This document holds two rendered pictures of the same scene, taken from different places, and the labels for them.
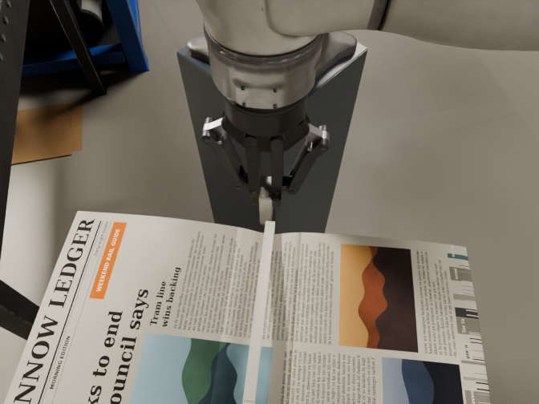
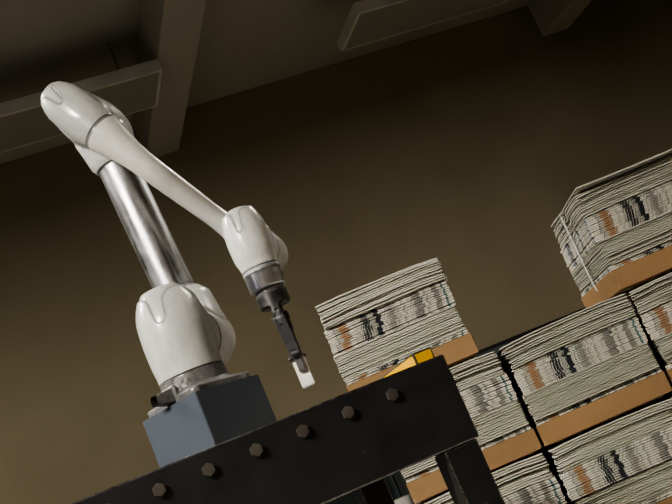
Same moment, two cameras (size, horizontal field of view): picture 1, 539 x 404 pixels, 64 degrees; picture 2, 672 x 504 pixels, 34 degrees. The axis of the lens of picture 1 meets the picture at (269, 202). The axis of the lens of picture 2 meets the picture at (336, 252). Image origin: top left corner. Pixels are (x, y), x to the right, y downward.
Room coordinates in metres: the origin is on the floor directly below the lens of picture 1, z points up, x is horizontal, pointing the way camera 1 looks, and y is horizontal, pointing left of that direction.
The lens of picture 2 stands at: (0.34, 2.48, 0.69)
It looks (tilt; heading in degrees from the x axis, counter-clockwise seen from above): 11 degrees up; 265
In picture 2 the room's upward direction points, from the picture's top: 23 degrees counter-clockwise
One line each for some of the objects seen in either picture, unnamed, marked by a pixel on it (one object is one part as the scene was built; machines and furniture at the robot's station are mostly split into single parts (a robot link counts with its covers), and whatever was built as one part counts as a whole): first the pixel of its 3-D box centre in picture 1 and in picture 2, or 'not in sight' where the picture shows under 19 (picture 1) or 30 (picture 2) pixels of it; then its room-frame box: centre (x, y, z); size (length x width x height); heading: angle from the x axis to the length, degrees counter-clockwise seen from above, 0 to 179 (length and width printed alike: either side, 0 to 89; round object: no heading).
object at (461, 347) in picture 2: not in sight; (412, 371); (0.07, 0.12, 0.86); 0.29 x 0.16 x 0.04; 174
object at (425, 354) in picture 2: not in sight; (386, 384); (0.19, 0.76, 0.81); 0.43 x 0.03 x 0.02; 102
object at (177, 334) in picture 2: not in sight; (175, 331); (0.52, -0.01, 1.17); 0.18 x 0.16 x 0.22; 80
